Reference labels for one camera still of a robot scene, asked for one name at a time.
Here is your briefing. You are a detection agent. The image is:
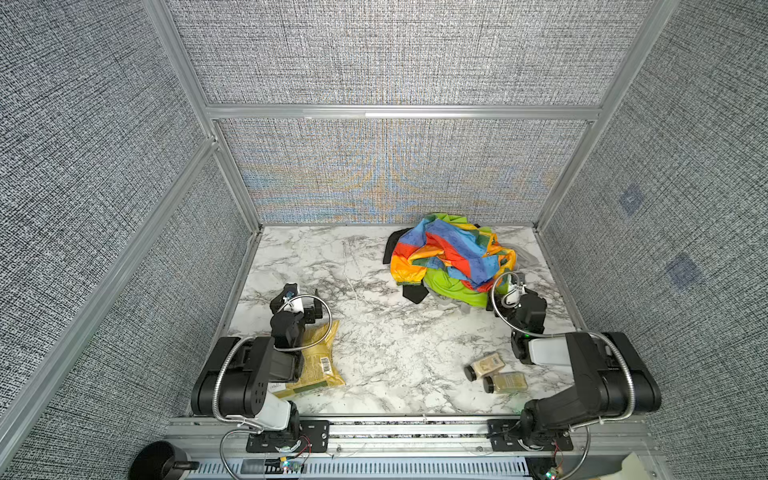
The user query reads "lime green cloth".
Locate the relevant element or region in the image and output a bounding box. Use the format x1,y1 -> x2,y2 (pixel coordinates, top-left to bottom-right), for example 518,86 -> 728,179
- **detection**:
423,213 -> 517,309

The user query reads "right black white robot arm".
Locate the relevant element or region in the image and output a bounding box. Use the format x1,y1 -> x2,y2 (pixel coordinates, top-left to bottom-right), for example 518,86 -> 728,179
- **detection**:
489,272 -> 662,449

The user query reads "rainbow multicolour cloth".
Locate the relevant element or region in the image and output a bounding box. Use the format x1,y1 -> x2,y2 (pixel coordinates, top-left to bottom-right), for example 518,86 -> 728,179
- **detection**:
383,213 -> 517,292

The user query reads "upper small spice jar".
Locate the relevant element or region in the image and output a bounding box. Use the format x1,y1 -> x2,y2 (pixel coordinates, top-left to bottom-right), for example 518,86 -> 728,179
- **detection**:
463,352 -> 505,382

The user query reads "small spice jar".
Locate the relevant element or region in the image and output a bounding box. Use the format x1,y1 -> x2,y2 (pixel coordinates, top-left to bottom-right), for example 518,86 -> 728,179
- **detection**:
463,352 -> 505,382
483,371 -> 528,394

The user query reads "yellow snack bag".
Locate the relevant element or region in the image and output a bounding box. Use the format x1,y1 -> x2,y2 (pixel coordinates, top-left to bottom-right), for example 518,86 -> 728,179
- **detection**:
268,320 -> 345,398

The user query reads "lower small spice jar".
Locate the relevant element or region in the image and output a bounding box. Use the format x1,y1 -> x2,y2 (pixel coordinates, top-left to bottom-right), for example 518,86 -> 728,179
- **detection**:
483,371 -> 528,394

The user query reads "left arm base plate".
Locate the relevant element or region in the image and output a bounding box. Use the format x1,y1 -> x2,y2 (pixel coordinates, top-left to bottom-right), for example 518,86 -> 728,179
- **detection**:
246,419 -> 330,455

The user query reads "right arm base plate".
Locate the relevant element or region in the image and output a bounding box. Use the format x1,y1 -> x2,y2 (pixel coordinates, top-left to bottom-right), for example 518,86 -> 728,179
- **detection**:
486,419 -> 574,453

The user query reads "aluminium front rail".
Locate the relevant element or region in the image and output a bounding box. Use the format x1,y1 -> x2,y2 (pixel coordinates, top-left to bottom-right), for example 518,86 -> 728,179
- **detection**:
163,415 -> 661,463

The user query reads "white slotted cable duct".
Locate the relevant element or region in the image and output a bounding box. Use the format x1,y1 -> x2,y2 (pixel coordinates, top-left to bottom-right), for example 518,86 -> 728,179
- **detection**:
189,457 -> 532,479

